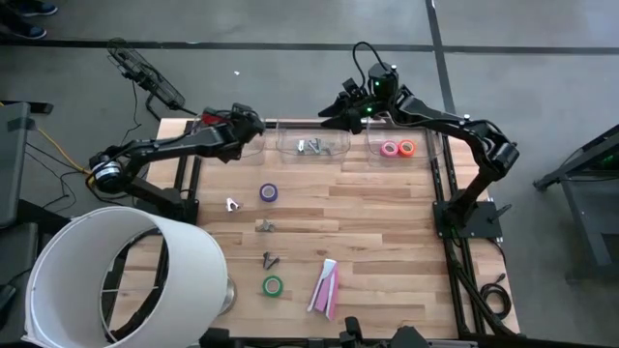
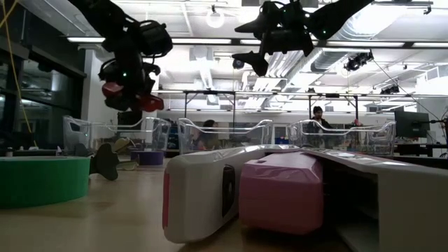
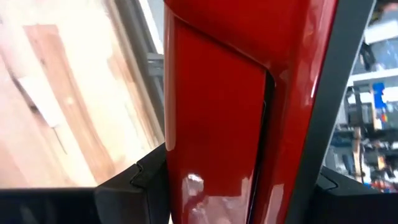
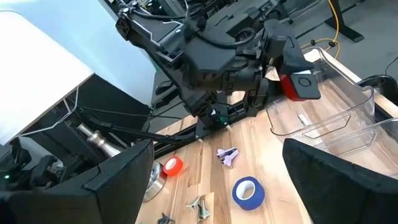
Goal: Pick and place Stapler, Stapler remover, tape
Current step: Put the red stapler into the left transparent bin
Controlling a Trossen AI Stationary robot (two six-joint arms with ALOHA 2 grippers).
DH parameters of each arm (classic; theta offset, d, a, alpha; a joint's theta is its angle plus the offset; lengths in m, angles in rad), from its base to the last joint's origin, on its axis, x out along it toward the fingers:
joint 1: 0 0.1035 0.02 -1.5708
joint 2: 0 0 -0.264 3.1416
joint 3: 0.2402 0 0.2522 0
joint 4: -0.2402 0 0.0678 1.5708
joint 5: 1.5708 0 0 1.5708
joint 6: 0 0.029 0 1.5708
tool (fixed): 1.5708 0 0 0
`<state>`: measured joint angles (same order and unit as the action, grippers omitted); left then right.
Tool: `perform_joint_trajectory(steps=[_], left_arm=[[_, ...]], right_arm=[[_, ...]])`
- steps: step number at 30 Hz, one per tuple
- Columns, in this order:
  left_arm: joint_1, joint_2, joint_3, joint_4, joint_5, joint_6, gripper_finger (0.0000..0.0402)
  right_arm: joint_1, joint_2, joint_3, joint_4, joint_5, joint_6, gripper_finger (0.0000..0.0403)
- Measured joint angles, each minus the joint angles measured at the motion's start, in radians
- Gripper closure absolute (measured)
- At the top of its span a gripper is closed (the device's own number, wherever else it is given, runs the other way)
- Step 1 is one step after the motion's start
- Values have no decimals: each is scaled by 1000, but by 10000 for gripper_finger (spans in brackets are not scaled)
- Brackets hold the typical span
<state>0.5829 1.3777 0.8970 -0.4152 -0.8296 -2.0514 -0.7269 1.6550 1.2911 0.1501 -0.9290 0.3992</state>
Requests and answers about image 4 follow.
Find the red tape roll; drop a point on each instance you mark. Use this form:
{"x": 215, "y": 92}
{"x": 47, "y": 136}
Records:
{"x": 178, "y": 170}

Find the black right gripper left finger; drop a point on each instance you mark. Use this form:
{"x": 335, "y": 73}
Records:
{"x": 77, "y": 205}

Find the black and red stapler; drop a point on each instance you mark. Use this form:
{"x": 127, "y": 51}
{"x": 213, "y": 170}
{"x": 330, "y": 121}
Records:
{"x": 306, "y": 85}

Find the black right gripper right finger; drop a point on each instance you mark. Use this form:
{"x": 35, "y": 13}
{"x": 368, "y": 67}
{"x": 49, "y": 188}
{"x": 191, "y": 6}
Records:
{"x": 342, "y": 199}

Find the blue-purple tape roll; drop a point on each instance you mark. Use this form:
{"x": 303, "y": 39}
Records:
{"x": 248, "y": 205}

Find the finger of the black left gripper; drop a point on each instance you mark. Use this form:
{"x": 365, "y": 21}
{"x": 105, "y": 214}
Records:
{"x": 292, "y": 56}

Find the black staple remover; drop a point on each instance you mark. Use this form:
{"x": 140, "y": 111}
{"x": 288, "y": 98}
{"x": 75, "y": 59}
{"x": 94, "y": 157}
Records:
{"x": 164, "y": 220}

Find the white lamp shade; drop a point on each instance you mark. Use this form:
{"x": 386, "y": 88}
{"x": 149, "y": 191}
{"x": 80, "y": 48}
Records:
{"x": 37, "y": 77}

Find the silver metal lamp base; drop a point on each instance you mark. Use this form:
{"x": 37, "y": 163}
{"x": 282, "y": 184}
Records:
{"x": 99, "y": 140}

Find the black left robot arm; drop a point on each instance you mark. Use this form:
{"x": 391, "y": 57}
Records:
{"x": 146, "y": 28}

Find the clear plastic bin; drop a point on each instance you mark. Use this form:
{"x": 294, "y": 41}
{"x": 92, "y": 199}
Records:
{"x": 382, "y": 140}
{"x": 357, "y": 93}

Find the black table edge clamp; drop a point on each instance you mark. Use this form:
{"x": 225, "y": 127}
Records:
{"x": 381, "y": 85}

